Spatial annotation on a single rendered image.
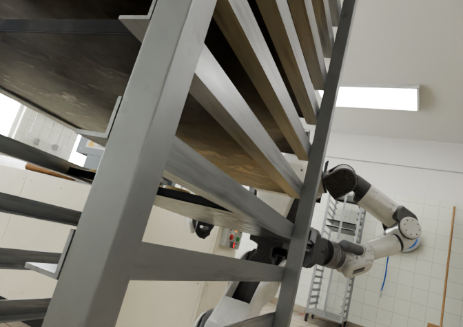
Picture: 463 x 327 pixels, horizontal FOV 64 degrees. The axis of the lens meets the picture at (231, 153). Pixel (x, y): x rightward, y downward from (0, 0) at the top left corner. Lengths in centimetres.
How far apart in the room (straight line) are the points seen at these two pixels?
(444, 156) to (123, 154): 626
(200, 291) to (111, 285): 186
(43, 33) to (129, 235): 22
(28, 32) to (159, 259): 24
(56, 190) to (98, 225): 232
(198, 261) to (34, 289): 215
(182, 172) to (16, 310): 57
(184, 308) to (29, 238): 107
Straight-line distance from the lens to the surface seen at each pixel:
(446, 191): 628
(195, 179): 36
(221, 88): 38
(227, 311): 123
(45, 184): 264
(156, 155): 25
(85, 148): 250
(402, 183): 629
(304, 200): 82
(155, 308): 223
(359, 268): 136
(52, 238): 248
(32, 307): 87
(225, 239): 211
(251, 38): 45
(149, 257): 32
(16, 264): 80
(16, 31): 42
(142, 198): 24
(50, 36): 39
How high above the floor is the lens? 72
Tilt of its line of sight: 13 degrees up
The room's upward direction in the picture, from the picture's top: 15 degrees clockwise
